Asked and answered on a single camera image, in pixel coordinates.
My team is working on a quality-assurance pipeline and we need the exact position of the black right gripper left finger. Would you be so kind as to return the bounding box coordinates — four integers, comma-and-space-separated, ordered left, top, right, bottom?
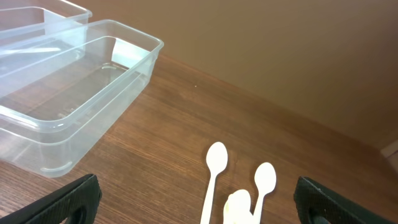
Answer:
1, 174, 102, 224

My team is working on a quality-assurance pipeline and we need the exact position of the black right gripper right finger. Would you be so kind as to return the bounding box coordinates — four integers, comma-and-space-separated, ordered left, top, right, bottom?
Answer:
294, 176, 392, 224

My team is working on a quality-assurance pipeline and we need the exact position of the white plastic spoon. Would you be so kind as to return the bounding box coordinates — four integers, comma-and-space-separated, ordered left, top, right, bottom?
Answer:
253, 162, 277, 224
200, 142, 228, 224

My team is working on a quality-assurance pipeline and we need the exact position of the white spoon crossing diagonal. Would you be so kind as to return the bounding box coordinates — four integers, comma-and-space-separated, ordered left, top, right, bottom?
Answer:
224, 189, 254, 224

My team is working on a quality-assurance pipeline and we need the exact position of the right clear plastic container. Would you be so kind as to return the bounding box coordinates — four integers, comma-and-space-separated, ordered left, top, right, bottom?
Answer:
1, 19, 164, 178

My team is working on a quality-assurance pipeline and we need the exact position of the clear plastic container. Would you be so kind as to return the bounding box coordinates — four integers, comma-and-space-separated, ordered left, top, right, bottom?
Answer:
1, 0, 92, 75
1, 19, 164, 178

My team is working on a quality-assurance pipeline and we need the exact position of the left clear plastic container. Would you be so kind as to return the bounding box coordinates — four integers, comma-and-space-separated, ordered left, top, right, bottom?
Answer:
1, 0, 92, 75

